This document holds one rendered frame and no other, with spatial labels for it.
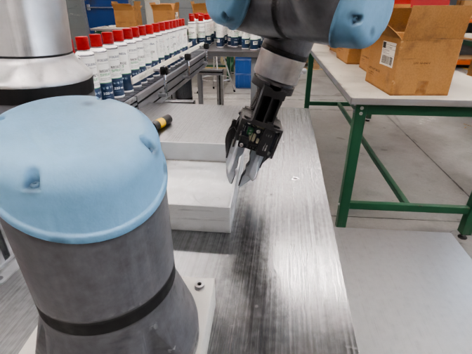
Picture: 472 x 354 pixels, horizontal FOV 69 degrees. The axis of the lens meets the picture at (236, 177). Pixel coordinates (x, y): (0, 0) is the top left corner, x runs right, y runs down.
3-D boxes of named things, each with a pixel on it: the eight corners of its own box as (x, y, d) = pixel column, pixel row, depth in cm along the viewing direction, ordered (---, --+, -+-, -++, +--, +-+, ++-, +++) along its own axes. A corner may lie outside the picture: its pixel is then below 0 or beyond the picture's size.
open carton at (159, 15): (149, 27, 538) (146, 1, 521) (158, 26, 575) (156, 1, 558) (175, 28, 533) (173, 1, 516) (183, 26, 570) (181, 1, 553)
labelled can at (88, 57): (91, 107, 105) (77, 35, 96) (107, 108, 104) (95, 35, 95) (82, 112, 100) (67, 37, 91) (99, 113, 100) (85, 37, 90)
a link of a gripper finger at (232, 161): (215, 189, 62) (232, 146, 58) (217, 175, 68) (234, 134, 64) (230, 195, 63) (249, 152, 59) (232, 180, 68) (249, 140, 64)
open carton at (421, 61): (344, 79, 190) (355, 3, 173) (435, 79, 190) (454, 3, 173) (369, 97, 156) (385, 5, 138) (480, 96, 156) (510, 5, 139)
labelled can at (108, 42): (113, 95, 118) (102, 31, 109) (127, 95, 118) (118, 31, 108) (106, 99, 114) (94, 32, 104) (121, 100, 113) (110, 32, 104)
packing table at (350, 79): (298, 116, 385) (305, 43, 349) (371, 119, 379) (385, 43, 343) (329, 237, 190) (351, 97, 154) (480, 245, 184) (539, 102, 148)
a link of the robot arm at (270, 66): (260, 43, 57) (305, 60, 58) (251, 70, 59) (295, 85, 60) (262, 49, 51) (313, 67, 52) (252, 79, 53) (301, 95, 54)
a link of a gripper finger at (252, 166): (237, 197, 63) (251, 152, 59) (238, 182, 68) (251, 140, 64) (253, 201, 63) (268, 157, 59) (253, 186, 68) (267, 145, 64)
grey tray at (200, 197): (161, 160, 82) (159, 140, 80) (244, 164, 81) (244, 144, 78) (114, 225, 59) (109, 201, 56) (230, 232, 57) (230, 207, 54)
